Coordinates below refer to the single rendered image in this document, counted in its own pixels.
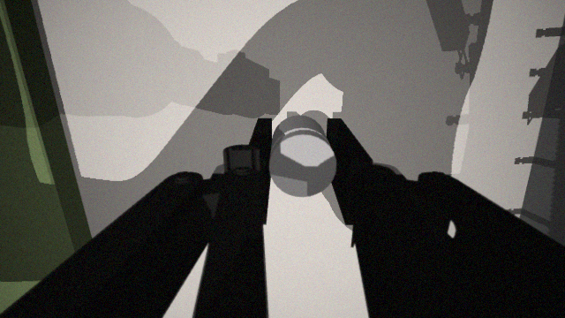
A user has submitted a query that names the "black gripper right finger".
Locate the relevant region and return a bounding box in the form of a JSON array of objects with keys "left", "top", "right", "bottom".
[{"left": 327, "top": 118, "right": 565, "bottom": 318}]

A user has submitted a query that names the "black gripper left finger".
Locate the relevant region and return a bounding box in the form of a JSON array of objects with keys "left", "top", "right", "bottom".
[{"left": 0, "top": 118, "right": 272, "bottom": 318}]

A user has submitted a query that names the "grey cylinder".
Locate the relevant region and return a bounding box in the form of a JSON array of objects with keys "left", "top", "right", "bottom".
[{"left": 269, "top": 115, "right": 336, "bottom": 197}]

